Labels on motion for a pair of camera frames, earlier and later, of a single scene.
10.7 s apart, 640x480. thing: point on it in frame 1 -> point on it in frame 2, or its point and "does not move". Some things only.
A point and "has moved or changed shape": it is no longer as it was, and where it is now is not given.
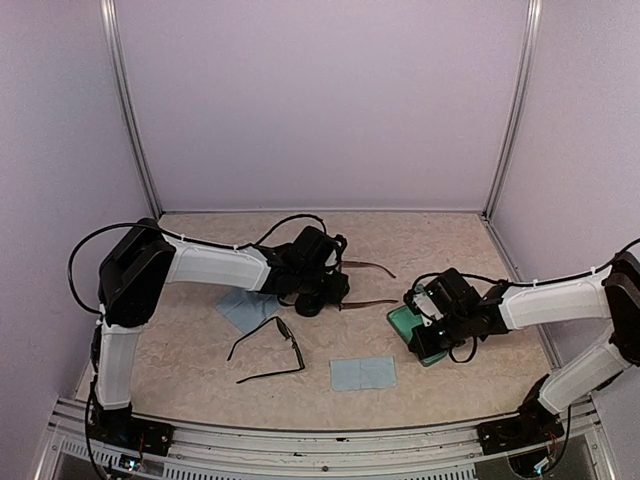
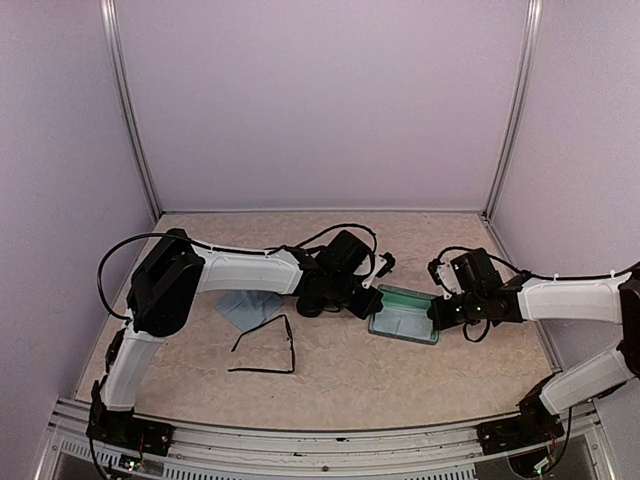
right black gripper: [425, 348] -> [443, 321]
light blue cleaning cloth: [363, 373] -> [410, 322]
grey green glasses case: [403, 321] has moved or changed shape
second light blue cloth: [248, 309] does not move
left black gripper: [336, 294] -> [366, 307]
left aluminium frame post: [109, 14] does not move
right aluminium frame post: [527, 56] does not move
